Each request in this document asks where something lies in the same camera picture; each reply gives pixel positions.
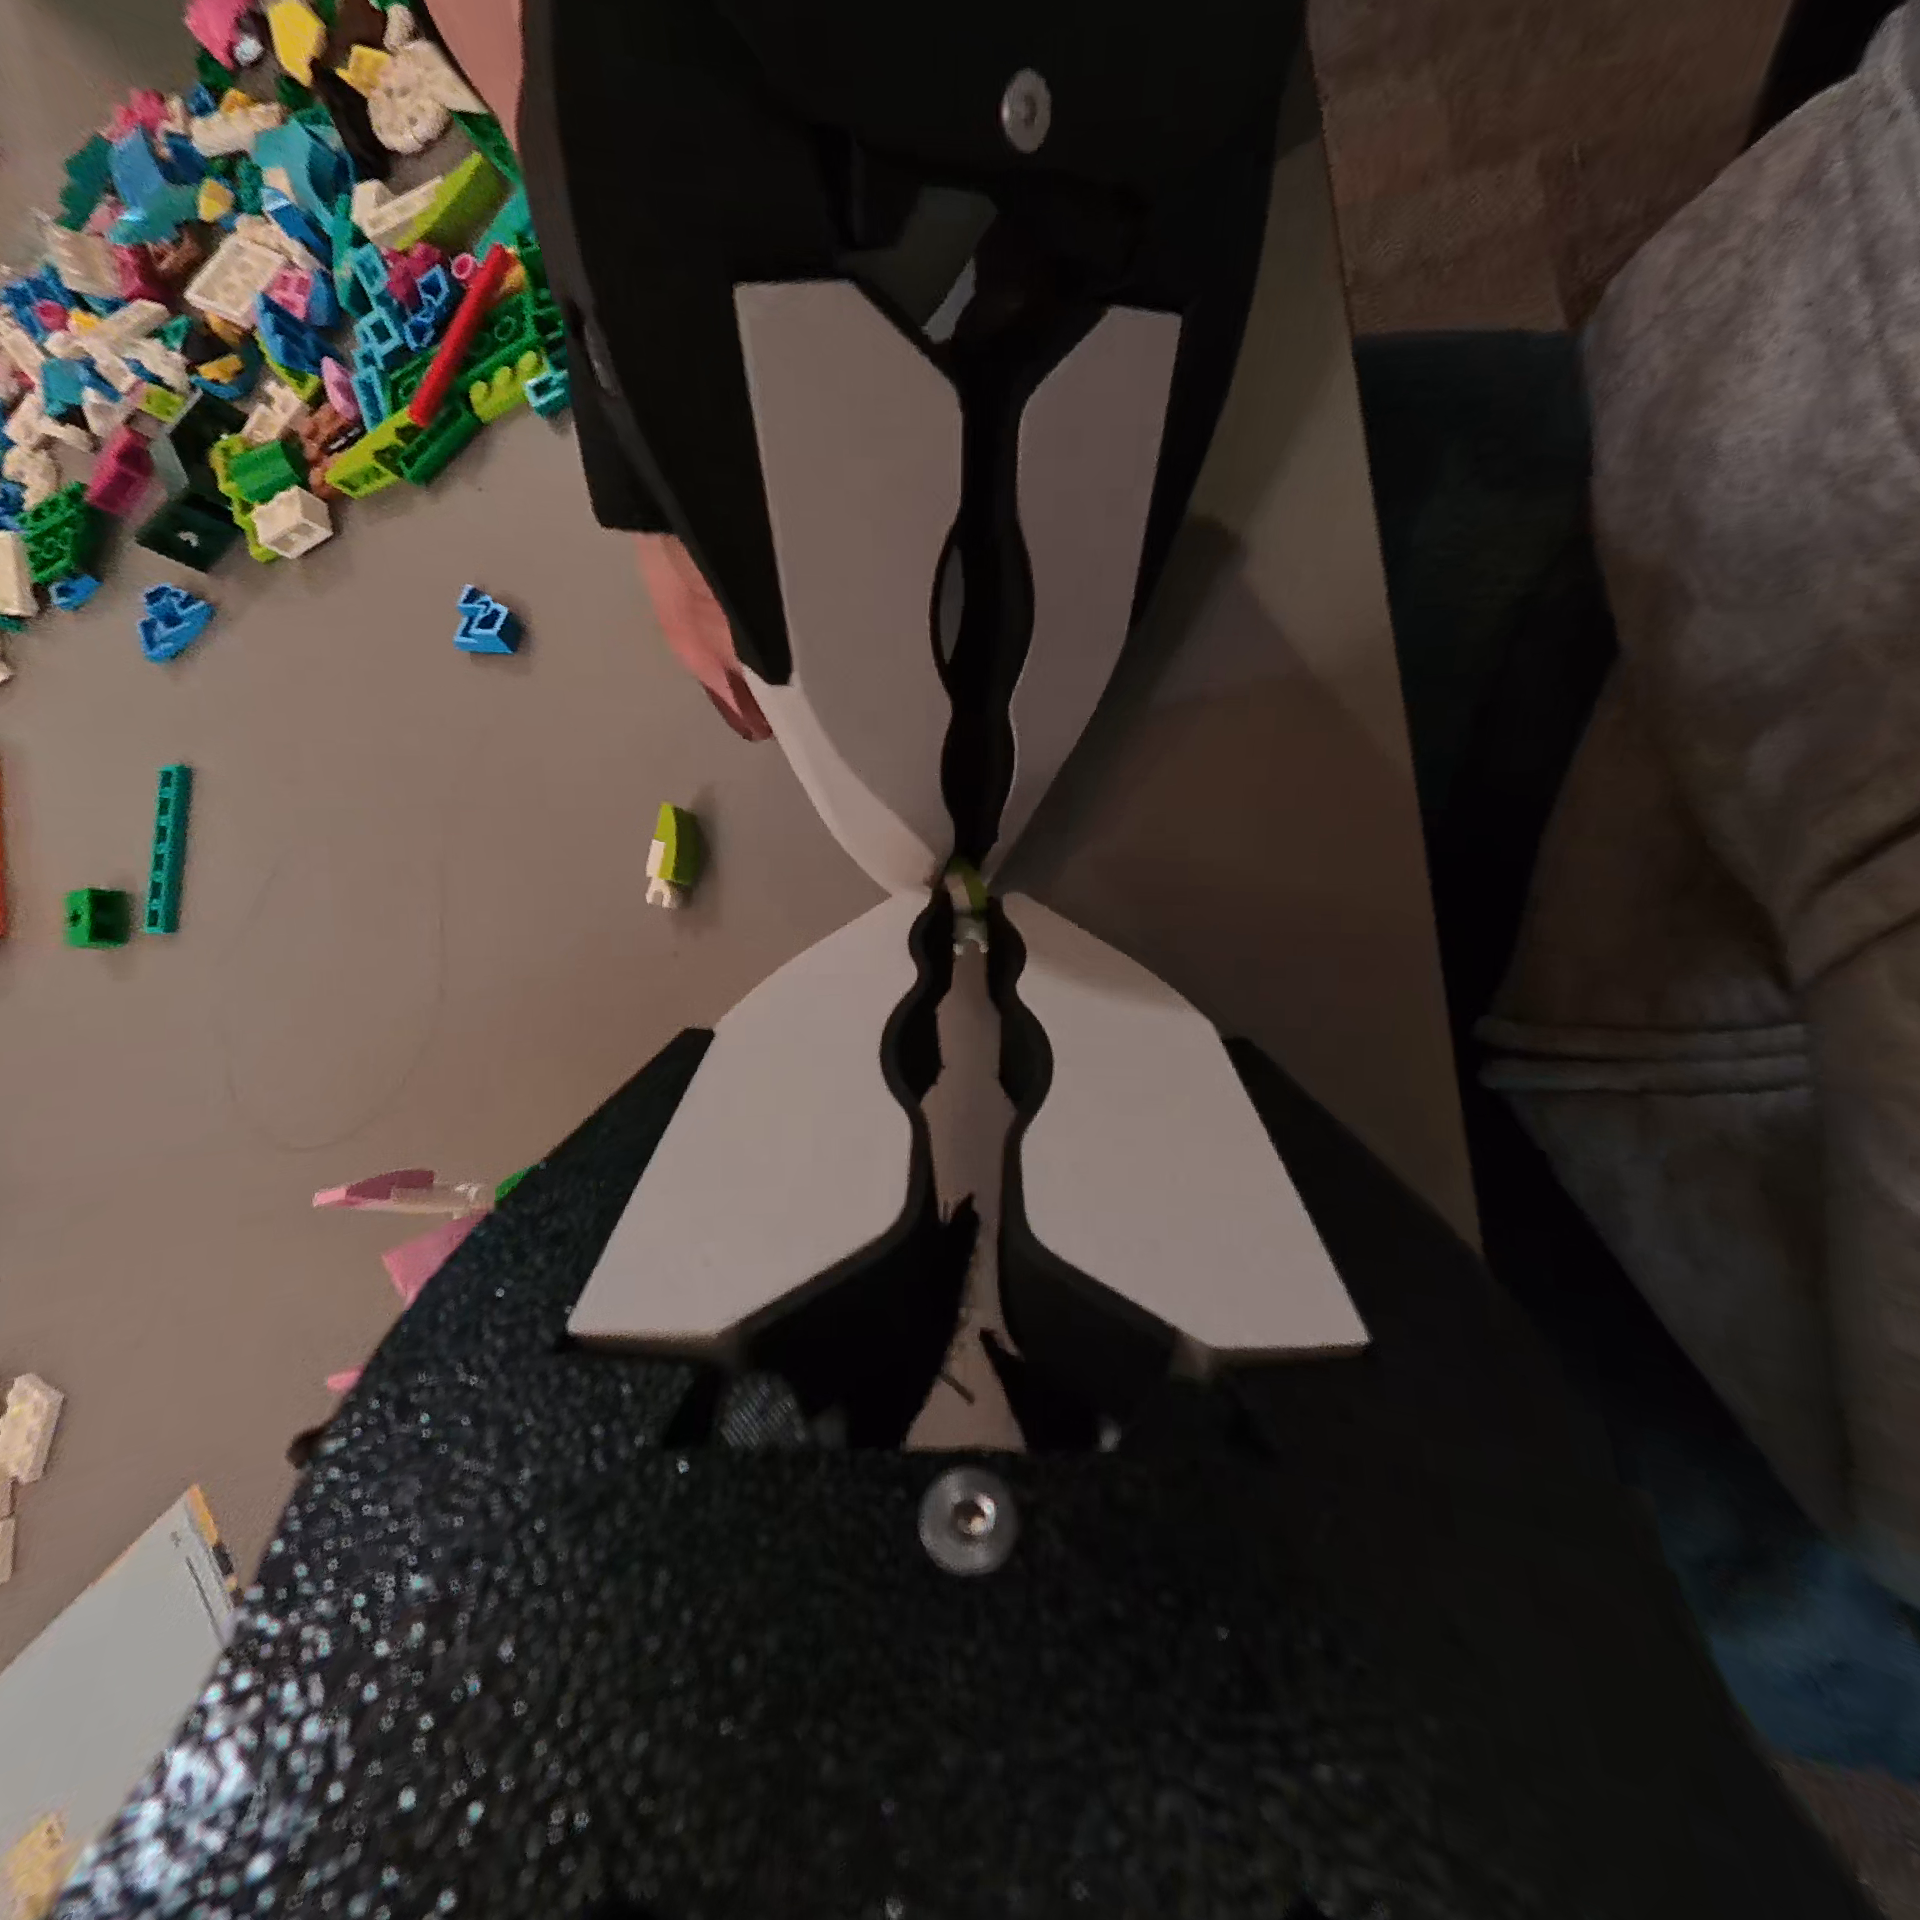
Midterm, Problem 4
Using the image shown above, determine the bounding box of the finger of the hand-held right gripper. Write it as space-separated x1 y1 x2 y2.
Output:
966 304 1189 884
731 273 991 889

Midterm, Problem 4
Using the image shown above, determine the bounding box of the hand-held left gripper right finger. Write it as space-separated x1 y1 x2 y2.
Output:
981 891 1374 1363

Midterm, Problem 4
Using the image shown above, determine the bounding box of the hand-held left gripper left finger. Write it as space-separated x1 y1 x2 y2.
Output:
564 891 962 1363

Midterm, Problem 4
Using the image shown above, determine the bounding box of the pink lego flower model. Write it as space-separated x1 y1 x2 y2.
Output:
312 1162 546 1307

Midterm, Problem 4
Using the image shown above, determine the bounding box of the pile of mixed lego bricks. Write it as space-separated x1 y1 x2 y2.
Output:
0 0 580 617

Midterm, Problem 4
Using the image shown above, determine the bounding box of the long teal lego plate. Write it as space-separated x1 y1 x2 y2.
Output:
141 761 196 936

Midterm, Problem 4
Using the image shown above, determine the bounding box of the white lego brick assembly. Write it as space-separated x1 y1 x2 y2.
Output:
0 1371 66 1488

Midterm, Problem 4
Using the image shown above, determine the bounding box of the lego instruction booklet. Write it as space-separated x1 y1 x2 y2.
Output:
0 1484 245 1913

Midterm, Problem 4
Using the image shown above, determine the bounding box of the person's right hand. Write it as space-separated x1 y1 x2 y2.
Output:
630 527 777 745

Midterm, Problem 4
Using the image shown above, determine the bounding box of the grey sweatshirt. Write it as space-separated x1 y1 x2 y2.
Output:
1476 0 1920 1607

